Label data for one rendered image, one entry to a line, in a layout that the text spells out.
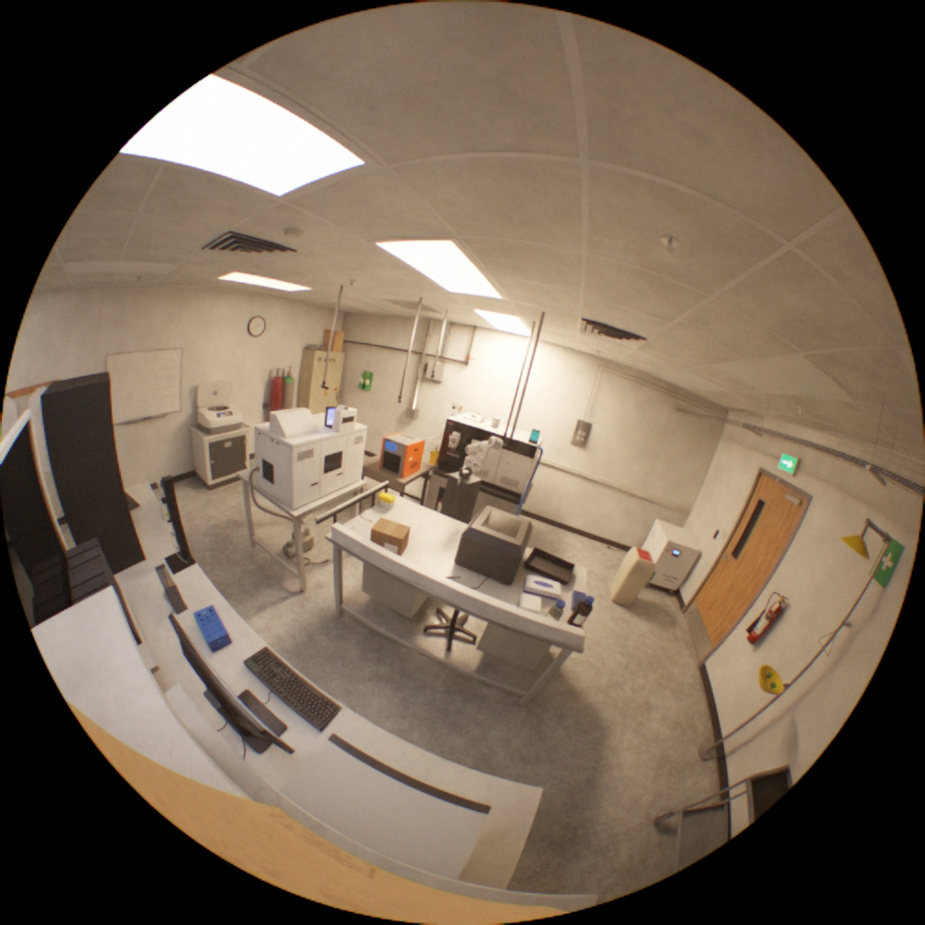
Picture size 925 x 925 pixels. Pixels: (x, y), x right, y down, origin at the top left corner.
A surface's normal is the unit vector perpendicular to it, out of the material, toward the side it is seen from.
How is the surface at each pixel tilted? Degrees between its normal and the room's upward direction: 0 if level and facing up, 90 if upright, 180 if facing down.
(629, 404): 90
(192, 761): 0
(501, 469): 90
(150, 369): 90
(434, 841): 0
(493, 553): 90
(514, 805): 0
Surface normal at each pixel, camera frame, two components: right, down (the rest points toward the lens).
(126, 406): 0.91, 0.32
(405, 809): 0.22, -0.92
